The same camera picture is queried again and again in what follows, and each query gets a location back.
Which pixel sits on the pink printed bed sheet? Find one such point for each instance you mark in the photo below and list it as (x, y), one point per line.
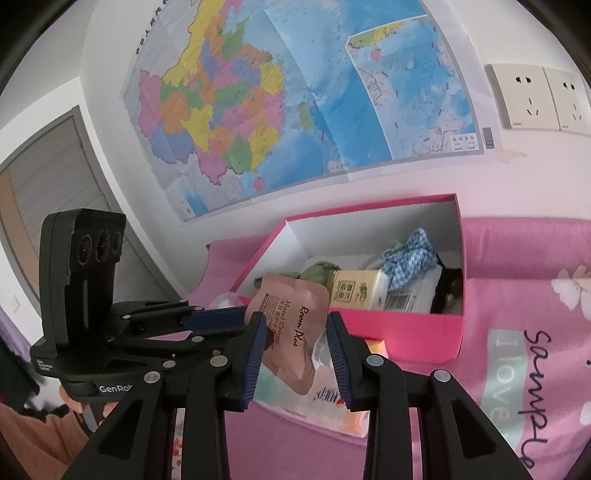
(531, 392)

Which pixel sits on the white wall socket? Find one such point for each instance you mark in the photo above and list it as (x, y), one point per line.
(572, 101)
(521, 97)

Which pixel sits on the white pump lotion bottle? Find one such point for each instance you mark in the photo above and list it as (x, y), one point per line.
(226, 301)

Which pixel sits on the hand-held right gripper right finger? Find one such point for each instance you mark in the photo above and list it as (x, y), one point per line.
(339, 364)

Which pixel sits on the yellow tissue pack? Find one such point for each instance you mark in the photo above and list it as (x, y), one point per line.
(355, 288)

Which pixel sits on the green frog plush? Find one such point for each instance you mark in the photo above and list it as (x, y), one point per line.
(318, 270)

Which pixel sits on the black cloth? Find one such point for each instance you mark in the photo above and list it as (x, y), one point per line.
(450, 290)

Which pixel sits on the black clothing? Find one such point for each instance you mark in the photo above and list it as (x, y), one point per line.
(23, 383)

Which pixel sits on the beige tape piece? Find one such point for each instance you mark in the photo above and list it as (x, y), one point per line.
(508, 156)

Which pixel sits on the grey door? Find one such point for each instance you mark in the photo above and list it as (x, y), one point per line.
(46, 184)

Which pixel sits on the pastel tissue pack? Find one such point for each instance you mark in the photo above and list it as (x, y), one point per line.
(318, 401)

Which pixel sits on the person's left hand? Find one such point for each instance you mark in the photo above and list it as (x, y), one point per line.
(110, 410)

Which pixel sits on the white wet wipes packet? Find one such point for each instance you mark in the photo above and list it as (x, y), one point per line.
(411, 295)

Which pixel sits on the colourful wall map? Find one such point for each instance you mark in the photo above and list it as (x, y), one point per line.
(277, 92)

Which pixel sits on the blue checked scrunchie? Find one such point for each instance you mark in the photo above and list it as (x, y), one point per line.
(406, 258)

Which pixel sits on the pink cardboard box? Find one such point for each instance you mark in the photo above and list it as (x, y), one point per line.
(406, 332)

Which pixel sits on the person's left forearm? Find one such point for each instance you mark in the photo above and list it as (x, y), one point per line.
(32, 438)

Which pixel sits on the pink hand cream pouch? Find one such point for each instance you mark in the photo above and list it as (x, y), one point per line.
(295, 332)

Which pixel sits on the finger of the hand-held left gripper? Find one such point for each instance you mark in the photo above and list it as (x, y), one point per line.
(217, 318)
(198, 340)

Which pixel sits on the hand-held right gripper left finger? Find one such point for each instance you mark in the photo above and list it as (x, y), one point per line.
(251, 364)

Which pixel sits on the purple clothing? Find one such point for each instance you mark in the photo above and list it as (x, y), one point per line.
(7, 327)

